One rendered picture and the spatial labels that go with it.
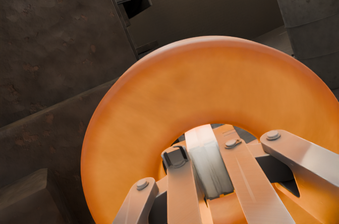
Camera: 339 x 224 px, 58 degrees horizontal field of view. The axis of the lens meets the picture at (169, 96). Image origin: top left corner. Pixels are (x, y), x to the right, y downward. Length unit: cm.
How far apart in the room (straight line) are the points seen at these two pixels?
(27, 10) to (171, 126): 43
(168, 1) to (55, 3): 662
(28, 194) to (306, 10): 248
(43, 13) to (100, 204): 41
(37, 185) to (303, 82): 34
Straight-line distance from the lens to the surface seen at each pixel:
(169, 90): 16
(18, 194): 43
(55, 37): 55
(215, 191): 16
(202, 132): 16
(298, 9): 270
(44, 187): 41
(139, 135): 17
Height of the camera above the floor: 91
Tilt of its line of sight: 11 degrees down
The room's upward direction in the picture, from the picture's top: 22 degrees counter-clockwise
